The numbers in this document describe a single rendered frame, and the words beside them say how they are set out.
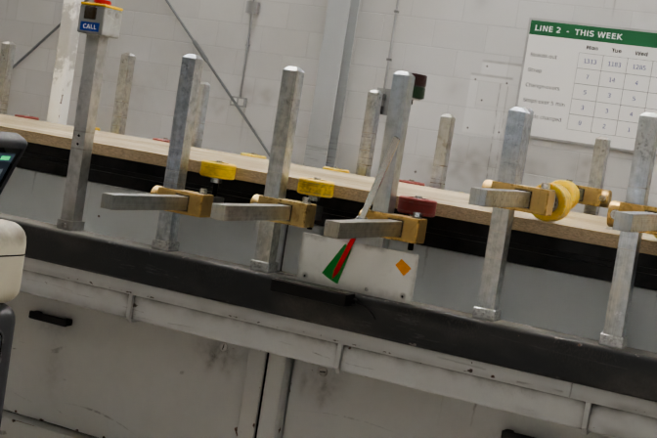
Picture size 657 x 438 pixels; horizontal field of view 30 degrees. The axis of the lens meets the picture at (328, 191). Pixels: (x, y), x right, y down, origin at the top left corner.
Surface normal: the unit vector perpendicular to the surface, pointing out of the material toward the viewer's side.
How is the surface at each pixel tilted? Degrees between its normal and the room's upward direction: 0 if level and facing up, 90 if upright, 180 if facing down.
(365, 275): 90
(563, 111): 90
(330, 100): 90
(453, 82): 90
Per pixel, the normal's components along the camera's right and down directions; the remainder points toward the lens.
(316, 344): -0.42, -0.02
